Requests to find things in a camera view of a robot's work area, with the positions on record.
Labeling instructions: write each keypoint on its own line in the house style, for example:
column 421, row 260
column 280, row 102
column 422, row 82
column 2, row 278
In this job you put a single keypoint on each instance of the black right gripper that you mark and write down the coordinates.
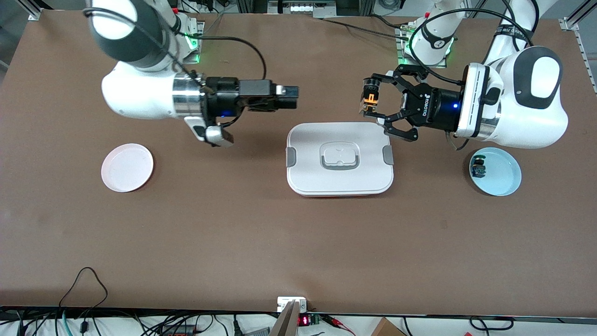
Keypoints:
column 224, row 99

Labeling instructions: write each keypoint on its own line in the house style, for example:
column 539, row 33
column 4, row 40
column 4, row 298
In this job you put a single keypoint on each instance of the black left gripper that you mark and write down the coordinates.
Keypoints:
column 428, row 111

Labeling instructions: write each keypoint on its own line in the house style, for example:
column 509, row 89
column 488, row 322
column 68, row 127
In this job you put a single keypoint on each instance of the orange and black switch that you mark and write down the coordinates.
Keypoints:
column 371, row 97

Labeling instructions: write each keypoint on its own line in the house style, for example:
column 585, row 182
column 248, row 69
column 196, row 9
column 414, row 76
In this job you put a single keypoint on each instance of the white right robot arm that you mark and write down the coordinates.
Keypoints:
column 135, row 93

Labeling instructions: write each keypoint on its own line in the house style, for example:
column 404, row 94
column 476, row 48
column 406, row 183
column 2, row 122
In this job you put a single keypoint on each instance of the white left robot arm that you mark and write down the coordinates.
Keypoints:
column 522, row 116

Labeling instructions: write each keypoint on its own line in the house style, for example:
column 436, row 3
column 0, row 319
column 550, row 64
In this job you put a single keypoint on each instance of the white lunch box grey clips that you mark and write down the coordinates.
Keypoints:
column 339, row 182

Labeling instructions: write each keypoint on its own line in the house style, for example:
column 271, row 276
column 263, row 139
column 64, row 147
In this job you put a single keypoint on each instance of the light blue round plate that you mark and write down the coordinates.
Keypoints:
column 499, row 179

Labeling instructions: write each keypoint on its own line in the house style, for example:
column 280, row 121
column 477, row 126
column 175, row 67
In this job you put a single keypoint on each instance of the pink round plate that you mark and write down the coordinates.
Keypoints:
column 127, row 168

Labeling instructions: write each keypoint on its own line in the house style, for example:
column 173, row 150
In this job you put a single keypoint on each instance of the aluminium profile beam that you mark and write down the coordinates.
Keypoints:
column 287, row 322

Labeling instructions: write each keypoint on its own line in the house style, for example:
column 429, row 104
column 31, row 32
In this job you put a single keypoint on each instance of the red LED display module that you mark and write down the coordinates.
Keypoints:
column 303, row 321

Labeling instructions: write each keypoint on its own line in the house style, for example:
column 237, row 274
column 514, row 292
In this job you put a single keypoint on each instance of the brown cardboard box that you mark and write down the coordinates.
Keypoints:
column 386, row 329

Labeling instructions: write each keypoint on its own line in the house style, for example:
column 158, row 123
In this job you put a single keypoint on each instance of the green terminal board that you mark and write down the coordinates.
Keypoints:
column 315, row 319

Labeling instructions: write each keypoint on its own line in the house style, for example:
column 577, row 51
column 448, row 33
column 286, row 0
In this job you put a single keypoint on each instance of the black power plug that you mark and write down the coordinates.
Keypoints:
column 236, row 326

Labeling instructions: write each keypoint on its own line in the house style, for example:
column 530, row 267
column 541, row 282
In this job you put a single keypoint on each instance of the grey plastic box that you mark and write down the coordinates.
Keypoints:
column 256, row 332

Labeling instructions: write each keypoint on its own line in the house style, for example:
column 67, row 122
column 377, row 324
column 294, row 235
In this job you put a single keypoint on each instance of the orange power strip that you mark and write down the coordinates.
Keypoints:
column 177, row 332

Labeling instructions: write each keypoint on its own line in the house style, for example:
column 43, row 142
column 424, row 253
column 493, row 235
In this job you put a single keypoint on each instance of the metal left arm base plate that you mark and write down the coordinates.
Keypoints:
column 400, row 46

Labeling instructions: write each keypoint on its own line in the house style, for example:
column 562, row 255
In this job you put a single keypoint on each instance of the silver metal bracket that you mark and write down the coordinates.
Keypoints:
column 298, row 8

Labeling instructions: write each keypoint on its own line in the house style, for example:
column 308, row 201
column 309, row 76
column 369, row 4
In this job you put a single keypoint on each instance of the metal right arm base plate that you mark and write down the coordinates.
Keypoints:
column 201, row 28

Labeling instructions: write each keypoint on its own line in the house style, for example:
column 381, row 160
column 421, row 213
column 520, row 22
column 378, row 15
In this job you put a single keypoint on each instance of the blue and black switch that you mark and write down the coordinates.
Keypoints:
column 478, row 169

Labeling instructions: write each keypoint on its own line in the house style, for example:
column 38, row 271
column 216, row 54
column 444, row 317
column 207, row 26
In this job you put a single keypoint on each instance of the aluminium rail with holes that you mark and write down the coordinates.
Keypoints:
column 570, row 23

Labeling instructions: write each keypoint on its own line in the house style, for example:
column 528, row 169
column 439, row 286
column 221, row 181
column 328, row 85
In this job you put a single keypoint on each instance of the white metal bracket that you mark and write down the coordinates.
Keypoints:
column 284, row 302

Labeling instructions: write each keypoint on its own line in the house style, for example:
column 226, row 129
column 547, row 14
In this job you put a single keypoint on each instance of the small aluminium frame corner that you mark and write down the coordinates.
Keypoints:
column 33, row 16

